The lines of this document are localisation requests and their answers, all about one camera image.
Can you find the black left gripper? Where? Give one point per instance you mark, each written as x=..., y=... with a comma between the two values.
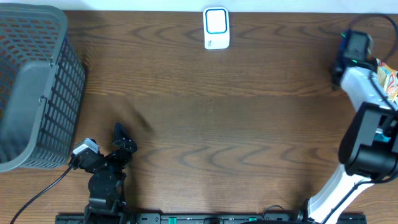
x=129, y=145

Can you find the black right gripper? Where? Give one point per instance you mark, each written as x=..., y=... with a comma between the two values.
x=372, y=61

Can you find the yellow snack bag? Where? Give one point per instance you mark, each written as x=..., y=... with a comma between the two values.
x=388, y=80

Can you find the teal mouthwash bottle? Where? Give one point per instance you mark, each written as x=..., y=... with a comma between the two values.
x=381, y=137

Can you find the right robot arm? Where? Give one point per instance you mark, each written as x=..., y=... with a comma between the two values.
x=368, y=151

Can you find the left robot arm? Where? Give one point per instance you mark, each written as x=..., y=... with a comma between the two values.
x=107, y=202

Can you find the grey plastic mesh basket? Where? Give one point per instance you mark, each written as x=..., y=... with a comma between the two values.
x=42, y=87

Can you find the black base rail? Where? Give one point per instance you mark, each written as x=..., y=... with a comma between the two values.
x=155, y=218

